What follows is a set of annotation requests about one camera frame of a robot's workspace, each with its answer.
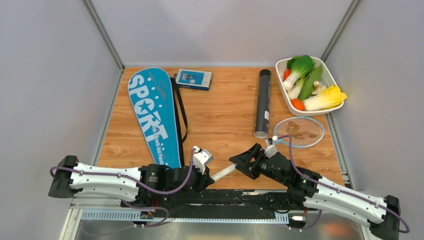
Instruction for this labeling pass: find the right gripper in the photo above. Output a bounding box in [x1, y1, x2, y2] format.
[228, 144, 288, 187]

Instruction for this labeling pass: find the black shuttlecock tube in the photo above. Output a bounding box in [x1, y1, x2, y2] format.
[253, 69, 272, 139]

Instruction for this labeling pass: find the blue racket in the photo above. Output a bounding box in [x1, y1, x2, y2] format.
[212, 116, 325, 187]

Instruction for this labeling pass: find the blue racket bag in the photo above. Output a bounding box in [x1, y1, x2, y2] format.
[127, 67, 187, 169]

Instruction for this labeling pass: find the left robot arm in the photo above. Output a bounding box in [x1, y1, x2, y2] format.
[47, 151, 215, 207]

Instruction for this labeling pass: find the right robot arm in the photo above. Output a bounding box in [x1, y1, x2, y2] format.
[229, 143, 400, 240]

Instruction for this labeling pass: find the orange carrot front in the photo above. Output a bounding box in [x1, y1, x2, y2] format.
[291, 98, 305, 111]

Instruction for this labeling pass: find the orange carrot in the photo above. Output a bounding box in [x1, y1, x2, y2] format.
[291, 98, 305, 111]
[283, 68, 291, 81]

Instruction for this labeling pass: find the white plastic basin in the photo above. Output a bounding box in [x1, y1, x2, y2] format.
[275, 56, 344, 117]

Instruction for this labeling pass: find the orange carrot back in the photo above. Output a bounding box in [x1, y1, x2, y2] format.
[283, 68, 291, 81]

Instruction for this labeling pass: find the white mushroom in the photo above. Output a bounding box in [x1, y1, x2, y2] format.
[311, 81, 327, 95]

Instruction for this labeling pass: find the yellow cabbage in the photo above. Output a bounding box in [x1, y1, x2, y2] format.
[302, 85, 348, 112]

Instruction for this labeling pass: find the blue product box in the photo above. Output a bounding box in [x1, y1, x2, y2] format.
[173, 68, 213, 91]

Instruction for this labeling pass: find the green bok choy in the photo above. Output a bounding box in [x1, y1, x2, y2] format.
[283, 55, 314, 91]

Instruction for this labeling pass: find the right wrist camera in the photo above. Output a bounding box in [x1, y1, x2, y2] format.
[264, 136, 279, 158]

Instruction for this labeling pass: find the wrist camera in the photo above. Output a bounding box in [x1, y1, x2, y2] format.
[193, 146, 214, 174]
[264, 136, 279, 158]

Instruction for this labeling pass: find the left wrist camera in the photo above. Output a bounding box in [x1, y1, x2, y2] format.
[193, 146, 214, 174]

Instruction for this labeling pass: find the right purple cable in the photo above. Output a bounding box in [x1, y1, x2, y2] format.
[276, 134, 411, 234]

